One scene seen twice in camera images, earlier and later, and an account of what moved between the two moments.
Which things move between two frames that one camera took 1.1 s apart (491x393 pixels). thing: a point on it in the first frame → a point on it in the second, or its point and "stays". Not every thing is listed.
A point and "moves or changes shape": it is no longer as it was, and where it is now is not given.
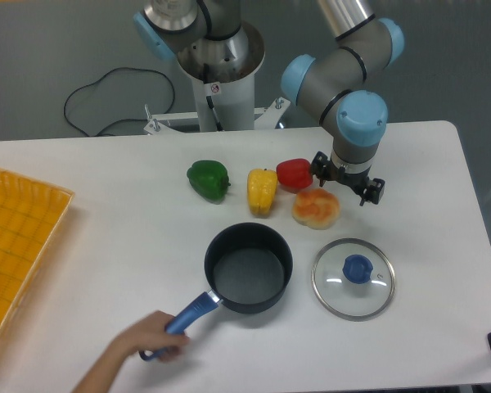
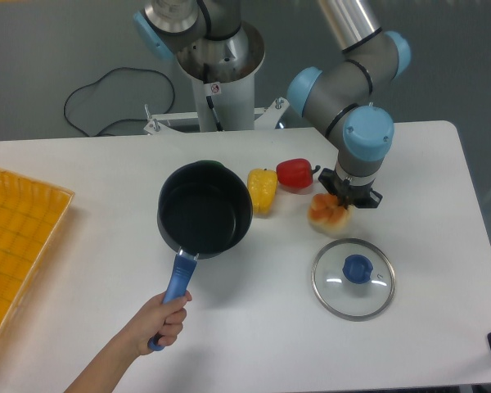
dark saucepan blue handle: (247, 268) → (204, 208)
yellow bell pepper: (262, 186) stays
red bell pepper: (295, 174) stays
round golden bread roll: (317, 208) moves or changes shape
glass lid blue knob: (353, 279) stays
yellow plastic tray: (23, 219) stays
